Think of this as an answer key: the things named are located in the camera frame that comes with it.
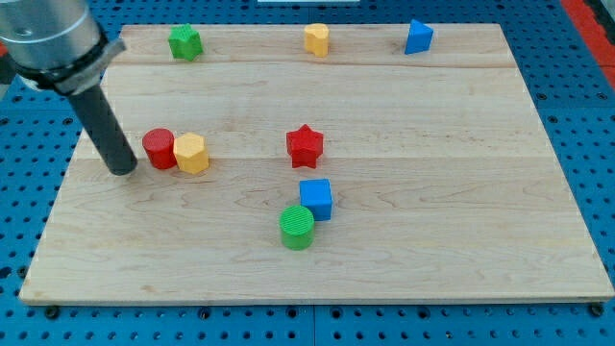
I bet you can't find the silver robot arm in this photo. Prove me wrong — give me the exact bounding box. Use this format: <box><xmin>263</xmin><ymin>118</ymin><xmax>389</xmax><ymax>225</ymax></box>
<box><xmin>1</xmin><ymin>0</ymin><xmax>126</xmax><ymax>96</ymax></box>

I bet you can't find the yellow hexagon block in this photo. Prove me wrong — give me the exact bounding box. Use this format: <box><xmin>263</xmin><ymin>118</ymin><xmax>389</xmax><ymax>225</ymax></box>
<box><xmin>173</xmin><ymin>133</ymin><xmax>209</xmax><ymax>174</ymax></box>

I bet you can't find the blue cube block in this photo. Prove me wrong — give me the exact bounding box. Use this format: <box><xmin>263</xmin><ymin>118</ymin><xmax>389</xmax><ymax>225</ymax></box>
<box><xmin>299</xmin><ymin>179</ymin><xmax>333</xmax><ymax>221</ymax></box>

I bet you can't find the red star block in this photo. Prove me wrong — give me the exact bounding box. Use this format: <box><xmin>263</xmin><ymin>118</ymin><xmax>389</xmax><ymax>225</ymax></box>
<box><xmin>286</xmin><ymin>124</ymin><xmax>324</xmax><ymax>169</ymax></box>

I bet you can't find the wooden board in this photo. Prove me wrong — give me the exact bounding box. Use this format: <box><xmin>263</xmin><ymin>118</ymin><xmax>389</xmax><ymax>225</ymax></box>
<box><xmin>20</xmin><ymin>24</ymin><xmax>614</xmax><ymax>307</ymax></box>

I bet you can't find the green cylinder block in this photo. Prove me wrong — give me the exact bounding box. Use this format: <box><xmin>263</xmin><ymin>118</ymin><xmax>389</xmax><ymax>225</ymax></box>
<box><xmin>279</xmin><ymin>205</ymin><xmax>315</xmax><ymax>251</ymax></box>

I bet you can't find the yellow heart block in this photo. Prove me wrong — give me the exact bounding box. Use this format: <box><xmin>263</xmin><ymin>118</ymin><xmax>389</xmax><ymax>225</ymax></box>
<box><xmin>304</xmin><ymin>23</ymin><xmax>330</xmax><ymax>58</ymax></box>

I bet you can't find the red cylinder block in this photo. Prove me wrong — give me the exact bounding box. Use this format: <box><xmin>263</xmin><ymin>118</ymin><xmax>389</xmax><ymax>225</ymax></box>
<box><xmin>141</xmin><ymin>128</ymin><xmax>177</xmax><ymax>170</ymax></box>

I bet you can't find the blue triangle block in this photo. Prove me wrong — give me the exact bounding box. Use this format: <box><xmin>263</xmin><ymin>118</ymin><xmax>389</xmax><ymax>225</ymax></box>
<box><xmin>405</xmin><ymin>19</ymin><xmax>433</xmax><ymax>55</ymax></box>

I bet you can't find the green star block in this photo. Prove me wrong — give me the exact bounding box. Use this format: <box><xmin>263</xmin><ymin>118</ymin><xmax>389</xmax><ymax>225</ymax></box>
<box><xmin>168</xmin><ymin>24</ymin><xmax>204</xmax><ymax>62</ymax></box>

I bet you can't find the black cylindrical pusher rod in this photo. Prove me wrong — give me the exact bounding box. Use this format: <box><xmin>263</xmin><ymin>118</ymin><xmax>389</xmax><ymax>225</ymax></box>
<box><xmin>67</xmin><ymin>85</ymin><xmax>137</xmax><ymax>176</ymax></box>

